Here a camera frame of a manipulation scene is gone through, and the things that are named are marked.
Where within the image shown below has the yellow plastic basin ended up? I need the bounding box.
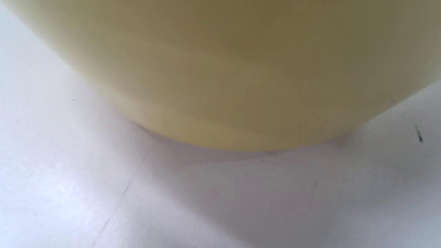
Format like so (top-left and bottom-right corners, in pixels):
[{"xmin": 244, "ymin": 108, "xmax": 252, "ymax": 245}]
[{"xmin": 0, "ymin": 0, "xmax": 441, "ymax": 152}]

